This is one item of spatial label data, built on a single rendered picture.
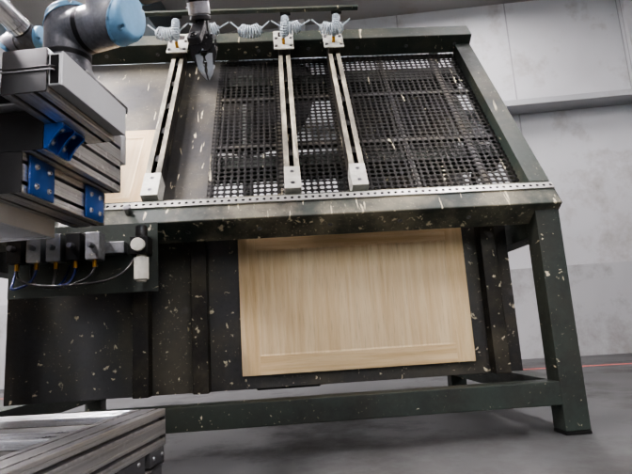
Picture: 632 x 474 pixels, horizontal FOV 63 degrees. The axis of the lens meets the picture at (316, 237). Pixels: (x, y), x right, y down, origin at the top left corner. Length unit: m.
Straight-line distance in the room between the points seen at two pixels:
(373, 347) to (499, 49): 4.87
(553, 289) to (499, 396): 0.43
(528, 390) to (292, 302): 0.90
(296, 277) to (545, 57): 4.96
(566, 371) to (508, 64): 4.75
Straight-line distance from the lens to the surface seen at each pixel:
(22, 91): 1.14
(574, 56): 6.64
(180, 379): 2.11
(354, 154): 2.10
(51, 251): 1.88
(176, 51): 2.78
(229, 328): 2.08
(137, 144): 2.33
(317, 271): 2.06
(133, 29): 1.47
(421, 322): 2.10
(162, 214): 1.92
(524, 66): 6.43
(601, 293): 5.98
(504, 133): 2.36
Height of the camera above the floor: 0.40
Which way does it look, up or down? 10 degrees up
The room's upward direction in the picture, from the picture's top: 4 degrees counter-clockwise
